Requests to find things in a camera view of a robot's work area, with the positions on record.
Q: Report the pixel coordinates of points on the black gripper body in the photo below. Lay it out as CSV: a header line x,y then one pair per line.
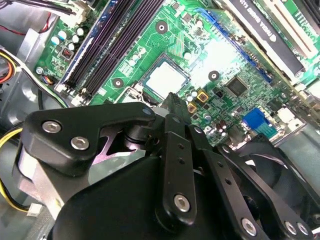
x,y
120,205

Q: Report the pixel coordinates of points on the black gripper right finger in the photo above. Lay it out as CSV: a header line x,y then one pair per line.
x,y
235,190

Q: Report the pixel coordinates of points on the silver CPU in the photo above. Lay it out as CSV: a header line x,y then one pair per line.
x,y
165,77

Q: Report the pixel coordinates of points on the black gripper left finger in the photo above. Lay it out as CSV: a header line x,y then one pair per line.
x,y
75,117

